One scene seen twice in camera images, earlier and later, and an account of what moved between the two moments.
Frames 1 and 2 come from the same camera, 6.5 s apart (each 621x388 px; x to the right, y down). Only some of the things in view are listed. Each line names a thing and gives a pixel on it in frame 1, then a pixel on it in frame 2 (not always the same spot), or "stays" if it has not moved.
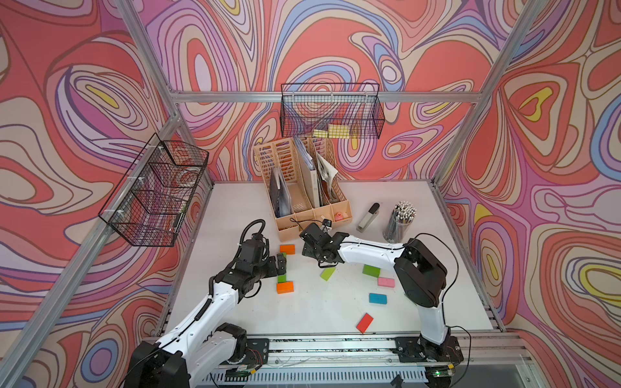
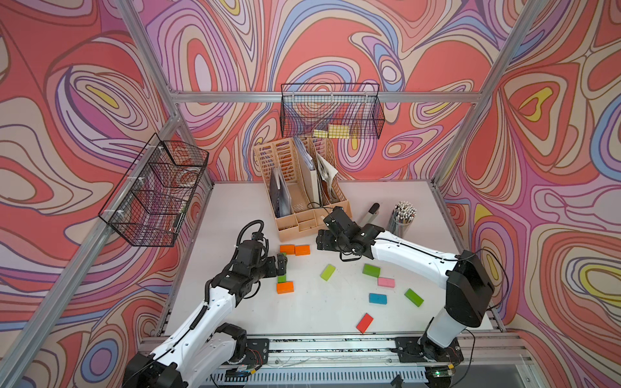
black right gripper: [307, 250] → [323, 240]
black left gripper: [272, 267] stays
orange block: [289, 249] stays
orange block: [283, 288] stays
